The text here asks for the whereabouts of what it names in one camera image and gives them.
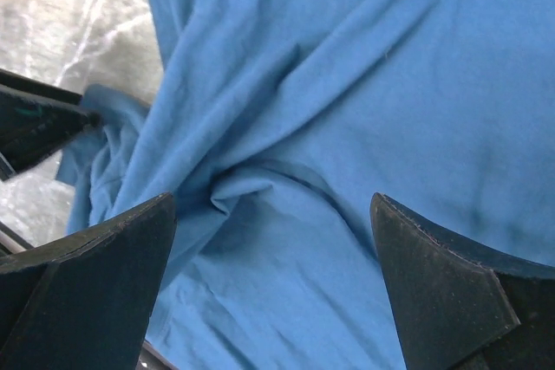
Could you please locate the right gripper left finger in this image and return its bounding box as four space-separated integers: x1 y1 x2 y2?
1 193 176 369

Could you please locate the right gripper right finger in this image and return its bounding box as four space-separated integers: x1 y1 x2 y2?
370 193 554 369

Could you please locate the blue t-shirt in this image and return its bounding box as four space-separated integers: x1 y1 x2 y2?
57 0 554 369

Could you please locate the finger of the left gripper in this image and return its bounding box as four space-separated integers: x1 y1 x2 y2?
1 86 101 173
0 69 82 105

